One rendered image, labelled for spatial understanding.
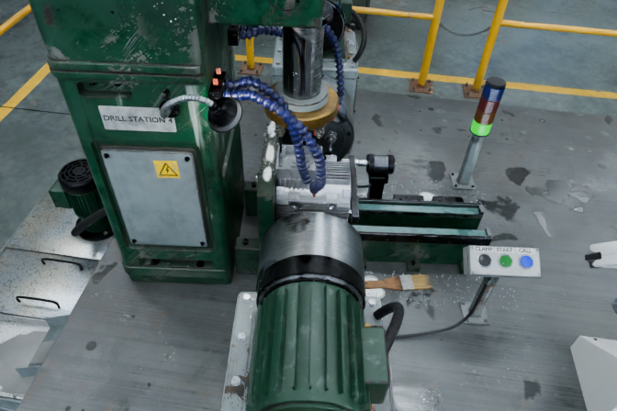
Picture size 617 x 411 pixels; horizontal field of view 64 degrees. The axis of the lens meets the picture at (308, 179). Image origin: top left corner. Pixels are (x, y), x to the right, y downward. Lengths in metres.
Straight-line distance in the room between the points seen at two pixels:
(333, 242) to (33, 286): 1.33
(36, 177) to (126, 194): 2.04
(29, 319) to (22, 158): 1.57
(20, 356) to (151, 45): 1.32
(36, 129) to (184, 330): 2.45
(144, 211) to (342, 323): 0.66
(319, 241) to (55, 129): 2.71
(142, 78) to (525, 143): 1.54
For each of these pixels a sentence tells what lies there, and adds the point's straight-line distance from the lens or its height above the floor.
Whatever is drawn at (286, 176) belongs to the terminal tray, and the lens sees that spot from 1.29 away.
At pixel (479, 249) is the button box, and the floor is 1.08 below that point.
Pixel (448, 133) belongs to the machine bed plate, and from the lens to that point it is 2.06.
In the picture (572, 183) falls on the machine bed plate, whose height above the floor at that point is 0.80.
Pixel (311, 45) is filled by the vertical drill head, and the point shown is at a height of 1.49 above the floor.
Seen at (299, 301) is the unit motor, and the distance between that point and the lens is 0.77.
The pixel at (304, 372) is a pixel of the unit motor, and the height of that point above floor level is 1.35.
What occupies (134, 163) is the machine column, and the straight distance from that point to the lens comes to 1.15.
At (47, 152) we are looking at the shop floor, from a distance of 3.41.
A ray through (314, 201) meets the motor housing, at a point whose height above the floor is 1.06.
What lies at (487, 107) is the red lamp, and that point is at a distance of 1.62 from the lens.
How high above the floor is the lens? 2.00
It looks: 43 degrees down
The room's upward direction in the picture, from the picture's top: 3 degrees clockwise
